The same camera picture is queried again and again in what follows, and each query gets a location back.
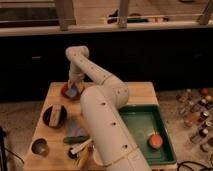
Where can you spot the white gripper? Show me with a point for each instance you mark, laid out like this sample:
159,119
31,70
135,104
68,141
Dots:
75,79

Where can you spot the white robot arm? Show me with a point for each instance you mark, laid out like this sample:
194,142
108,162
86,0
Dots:
99,105

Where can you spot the red bowl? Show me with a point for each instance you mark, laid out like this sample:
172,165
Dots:
80,89

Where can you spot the beige block on plate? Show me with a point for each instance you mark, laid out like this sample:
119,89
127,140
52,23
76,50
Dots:
55,115

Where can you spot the green cucumber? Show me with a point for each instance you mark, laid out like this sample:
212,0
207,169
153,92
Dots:
74,140

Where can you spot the wooden table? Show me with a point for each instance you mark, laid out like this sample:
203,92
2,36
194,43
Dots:
141,93

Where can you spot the small metal cup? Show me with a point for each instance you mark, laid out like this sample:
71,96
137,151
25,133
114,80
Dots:
40,147

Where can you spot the green plastic tray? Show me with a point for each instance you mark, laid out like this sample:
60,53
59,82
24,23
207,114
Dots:
143,121

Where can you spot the orange round fruit toy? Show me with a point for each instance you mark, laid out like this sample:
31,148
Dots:
155,141

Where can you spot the bottles and jars cluster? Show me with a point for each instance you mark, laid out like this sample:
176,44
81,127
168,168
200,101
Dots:
196,113

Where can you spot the wooden handled tool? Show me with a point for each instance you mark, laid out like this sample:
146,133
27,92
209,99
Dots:
83,156

